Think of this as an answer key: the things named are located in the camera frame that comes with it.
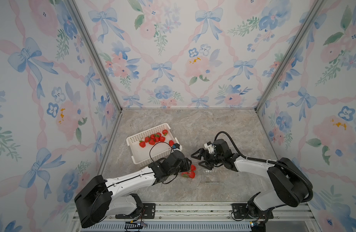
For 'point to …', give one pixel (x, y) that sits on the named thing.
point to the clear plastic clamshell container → (188, 177)
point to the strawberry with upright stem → (142, 144)
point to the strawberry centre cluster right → (157, 138)
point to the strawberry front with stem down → (185, 174)
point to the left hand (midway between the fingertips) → (192, 162)
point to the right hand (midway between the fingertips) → (195, 159)
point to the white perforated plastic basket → (148, 147)
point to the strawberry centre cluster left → (152, 142)
